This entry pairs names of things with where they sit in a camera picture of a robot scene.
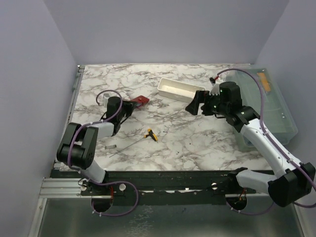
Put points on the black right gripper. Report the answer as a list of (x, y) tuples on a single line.
[(201, 97)]

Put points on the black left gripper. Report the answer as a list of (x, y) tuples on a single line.
[(129, 105)]

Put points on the red card holder wallet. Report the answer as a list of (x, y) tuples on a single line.
[(140, 101)]

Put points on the white rectangular plastic tray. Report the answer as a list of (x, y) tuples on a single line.
[(178, 90)]

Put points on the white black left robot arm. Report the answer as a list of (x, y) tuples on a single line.
[(78, 144)]

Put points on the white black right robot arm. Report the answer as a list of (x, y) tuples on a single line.
[(291, 179)]

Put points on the small metal bar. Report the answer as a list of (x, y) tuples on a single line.
[(110, 147)]

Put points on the clear plastic storage box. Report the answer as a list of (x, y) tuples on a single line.
[(277, 116)]

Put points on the orange tool in box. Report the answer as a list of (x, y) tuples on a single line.
[(264, 81)]

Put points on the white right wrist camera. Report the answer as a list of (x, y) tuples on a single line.
[(215, 85)]

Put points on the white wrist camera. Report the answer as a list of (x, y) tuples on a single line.
[(105, 98), (215, 85)]

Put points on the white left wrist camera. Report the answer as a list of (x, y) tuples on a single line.
[(105, 98)]

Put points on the yellow black T-handle hex key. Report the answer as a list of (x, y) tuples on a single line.
[(150, 133)]

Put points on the black aluminium mounting rail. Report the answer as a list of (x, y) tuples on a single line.
[(159, 187)]

